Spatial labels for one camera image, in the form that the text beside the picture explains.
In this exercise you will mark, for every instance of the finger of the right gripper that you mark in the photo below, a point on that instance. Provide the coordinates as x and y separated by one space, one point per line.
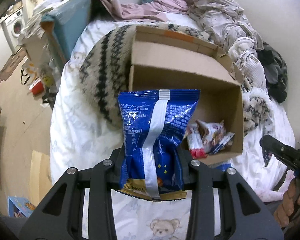
284 153

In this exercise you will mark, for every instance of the white bear print bedsheet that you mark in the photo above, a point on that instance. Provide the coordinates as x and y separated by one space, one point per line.
82 137

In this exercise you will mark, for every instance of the person's right hand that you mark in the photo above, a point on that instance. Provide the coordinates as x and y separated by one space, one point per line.
285 210

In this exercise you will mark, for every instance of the brown floor mat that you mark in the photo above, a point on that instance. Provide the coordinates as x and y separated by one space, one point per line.
12 64

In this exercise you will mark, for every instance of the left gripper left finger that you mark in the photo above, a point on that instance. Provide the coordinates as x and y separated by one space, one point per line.
59 215

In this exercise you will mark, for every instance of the blue snack bag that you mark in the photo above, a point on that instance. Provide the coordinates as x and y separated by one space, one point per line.
154 125

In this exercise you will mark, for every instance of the brown cardboard box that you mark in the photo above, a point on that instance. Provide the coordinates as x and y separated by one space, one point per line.
164 59

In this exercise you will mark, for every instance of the pink bedding pile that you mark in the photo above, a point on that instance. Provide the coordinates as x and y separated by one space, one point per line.
151 11

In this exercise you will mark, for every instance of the white floral crumpled duvet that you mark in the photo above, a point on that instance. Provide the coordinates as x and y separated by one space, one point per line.
227 25

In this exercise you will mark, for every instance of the white washing machine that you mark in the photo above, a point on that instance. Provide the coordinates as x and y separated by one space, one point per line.
12 26

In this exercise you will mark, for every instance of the white colourful chips bag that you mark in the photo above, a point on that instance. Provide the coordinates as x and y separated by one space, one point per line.
211 133

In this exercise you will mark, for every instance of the dark clothes pile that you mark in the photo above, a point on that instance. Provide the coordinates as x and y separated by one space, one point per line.
275 70

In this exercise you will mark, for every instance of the red container on floor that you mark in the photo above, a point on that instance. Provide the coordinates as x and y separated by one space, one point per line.
36 87

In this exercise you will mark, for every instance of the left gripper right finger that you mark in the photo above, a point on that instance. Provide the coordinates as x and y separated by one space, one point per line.
223 205

